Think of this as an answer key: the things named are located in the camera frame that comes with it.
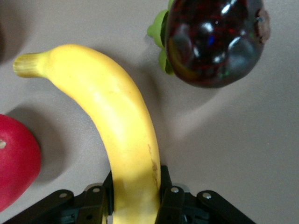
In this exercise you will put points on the dark purple mangosteen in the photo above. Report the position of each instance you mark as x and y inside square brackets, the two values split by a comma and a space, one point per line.
[210, 42]

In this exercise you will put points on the yellow banana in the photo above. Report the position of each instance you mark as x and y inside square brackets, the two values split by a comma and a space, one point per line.
[116, 116]

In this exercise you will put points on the plain red peach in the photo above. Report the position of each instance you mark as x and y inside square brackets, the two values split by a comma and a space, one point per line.
[16, 163]

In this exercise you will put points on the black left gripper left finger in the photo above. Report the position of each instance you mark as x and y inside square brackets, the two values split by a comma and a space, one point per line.
[98, 205]

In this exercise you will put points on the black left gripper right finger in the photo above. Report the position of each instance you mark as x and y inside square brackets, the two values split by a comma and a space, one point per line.
[171, 203]

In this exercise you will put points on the brown table mat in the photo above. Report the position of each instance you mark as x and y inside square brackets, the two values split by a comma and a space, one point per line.
[233, 140]

